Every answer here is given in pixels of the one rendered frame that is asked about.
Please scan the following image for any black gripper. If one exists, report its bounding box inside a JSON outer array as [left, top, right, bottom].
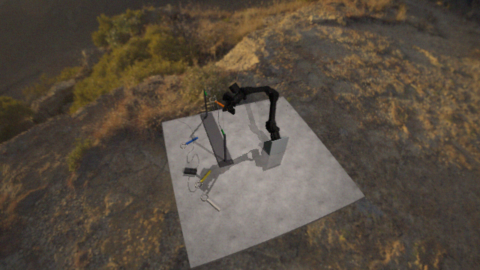
[[222, 92, 240, 115]]

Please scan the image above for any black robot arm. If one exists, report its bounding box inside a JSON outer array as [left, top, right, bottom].
[[229, 82, 281, 140]]

